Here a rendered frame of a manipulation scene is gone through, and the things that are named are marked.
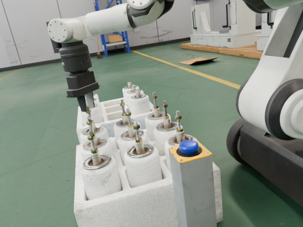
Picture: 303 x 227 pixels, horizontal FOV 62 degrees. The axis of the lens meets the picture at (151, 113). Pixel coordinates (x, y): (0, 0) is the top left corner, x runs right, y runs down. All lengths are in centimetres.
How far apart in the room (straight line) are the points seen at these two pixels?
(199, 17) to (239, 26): 141
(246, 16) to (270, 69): 339
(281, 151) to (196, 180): 35
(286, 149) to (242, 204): 23
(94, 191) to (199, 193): 27
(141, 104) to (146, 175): 57
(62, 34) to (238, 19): 335
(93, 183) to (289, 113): 48
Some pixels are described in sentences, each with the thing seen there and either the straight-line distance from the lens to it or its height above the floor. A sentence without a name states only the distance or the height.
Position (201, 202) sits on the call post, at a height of 21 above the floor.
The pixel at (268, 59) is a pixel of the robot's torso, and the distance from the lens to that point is 67.
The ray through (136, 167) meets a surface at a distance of 66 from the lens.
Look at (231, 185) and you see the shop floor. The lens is 96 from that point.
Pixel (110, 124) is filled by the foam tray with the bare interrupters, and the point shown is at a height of 17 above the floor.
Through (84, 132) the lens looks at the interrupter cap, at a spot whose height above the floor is 25.
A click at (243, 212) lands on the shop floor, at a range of 86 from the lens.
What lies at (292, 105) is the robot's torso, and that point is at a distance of 59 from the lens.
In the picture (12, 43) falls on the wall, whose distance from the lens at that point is 714.
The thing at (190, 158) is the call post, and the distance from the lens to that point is 50.
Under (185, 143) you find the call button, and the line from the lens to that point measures 53.
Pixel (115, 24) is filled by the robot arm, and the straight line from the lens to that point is 74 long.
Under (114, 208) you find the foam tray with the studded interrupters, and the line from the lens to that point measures 67.
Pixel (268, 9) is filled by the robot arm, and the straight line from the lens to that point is 32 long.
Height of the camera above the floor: 57
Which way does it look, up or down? 19 degrees down
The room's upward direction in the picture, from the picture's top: 9 degrees counter-clockwise
